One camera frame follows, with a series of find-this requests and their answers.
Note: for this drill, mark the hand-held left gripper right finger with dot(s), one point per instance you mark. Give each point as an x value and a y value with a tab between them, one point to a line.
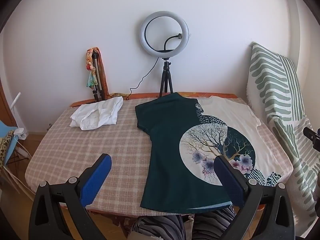
228	180

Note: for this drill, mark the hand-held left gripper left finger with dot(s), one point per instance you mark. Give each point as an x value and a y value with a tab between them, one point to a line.
98	177

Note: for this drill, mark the dark green tree print t-shirt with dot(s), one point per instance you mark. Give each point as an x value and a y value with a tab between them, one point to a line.
165	140

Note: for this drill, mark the beige checked blanket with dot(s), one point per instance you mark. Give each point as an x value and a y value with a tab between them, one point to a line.
75	150

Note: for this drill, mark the white folded garment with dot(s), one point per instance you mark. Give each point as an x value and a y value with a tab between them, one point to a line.
100	115

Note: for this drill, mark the green and white patterned throw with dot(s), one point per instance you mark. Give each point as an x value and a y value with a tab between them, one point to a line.
272	80

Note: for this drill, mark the person's striped pants legs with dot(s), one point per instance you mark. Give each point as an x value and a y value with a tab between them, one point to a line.
160	226

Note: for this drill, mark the white stand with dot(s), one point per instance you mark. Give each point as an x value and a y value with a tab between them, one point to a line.
18	131

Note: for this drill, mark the light blue chair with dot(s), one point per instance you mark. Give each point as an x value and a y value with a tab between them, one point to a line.
6	142

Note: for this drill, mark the leopard print cloth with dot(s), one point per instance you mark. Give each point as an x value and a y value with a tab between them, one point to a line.
5	145

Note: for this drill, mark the folded grey tripod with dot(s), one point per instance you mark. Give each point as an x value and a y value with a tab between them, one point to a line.
96	65

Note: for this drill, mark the wooden door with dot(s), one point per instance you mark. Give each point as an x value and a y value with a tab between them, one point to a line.
5	105

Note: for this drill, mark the black gooseneck phone holder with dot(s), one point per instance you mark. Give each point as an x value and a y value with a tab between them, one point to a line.
168	40

